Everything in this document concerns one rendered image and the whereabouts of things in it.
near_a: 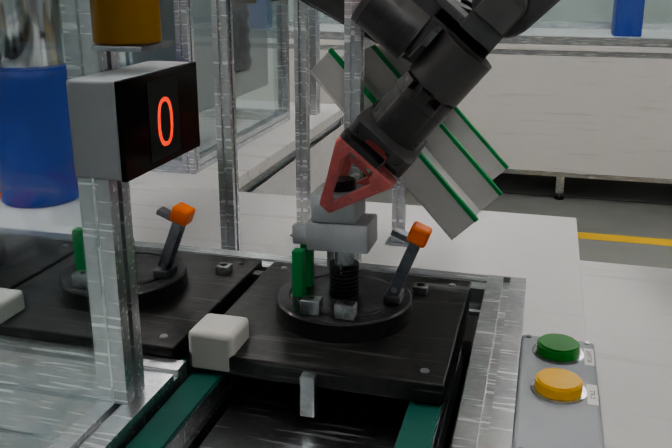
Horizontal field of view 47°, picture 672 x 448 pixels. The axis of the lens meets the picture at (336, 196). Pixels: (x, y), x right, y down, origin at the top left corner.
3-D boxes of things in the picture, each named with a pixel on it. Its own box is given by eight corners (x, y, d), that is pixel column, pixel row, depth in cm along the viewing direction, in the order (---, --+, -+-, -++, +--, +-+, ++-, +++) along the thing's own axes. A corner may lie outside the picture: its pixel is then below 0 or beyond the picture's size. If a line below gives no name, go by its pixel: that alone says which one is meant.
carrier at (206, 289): (262, 274, 95) (259, 176, 92) (174, 368, 73) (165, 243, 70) (89, 256, 102) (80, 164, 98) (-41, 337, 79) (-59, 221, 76)
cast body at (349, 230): (378, 240, 80) (376, 174, 78) (368, 255, 76) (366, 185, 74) (300, 235, 82) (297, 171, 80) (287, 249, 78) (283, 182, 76)
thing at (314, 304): (323, 310, 76) (323, 295, 76) (319, 316, 75) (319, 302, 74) (304, 307, 77) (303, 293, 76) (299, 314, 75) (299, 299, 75)
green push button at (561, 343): (578, 353, 75) (580, 335, 75) (579, 373, 72) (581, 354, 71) (536, 348, 76) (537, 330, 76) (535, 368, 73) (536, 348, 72)
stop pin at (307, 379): (318, 411, 70) (318, 372, 69) (314, 418, 69) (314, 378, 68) (303, 409, 71) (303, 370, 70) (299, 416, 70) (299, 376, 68)
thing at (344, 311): (357, 315, 75) (357, 300, 75) (353, 321, 74) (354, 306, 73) (337, 312, 76) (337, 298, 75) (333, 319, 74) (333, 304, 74)
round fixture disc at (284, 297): (421, 293, 85) (422, 276, 85) (397, 351, 72) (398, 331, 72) (300, 280, 89) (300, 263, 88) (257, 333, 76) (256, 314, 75)
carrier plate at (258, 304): (471, 296, 89) (471, 279, 88) (443, 405, 67) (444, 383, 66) (274, 275, 95) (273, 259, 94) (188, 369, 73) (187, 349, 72)
